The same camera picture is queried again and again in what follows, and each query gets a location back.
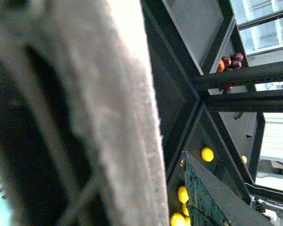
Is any black fruit display shelf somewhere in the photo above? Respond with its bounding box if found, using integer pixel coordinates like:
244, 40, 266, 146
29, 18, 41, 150
141, 0, 283, 220

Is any yellow lemon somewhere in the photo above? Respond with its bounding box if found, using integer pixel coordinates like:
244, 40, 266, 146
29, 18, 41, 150
201, 147, 214, 162
177, 186, 189, 203
170, 213, 186, 226

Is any yellow lemon bottom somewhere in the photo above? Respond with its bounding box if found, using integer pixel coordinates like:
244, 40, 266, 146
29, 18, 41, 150
170, 213, 186, 226

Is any yellow lemon upper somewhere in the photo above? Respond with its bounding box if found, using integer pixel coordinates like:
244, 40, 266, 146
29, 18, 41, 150
201, 147, 214, 162

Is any dark purple fruit pile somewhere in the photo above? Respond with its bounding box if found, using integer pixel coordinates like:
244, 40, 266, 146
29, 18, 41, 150
216, 53, 244, 73

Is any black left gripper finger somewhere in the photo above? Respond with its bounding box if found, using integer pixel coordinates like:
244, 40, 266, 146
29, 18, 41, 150
182, 152, 272, 226

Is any yellow lemon lower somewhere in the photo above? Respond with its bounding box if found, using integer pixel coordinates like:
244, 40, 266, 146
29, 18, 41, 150
177, 186, 189, 203

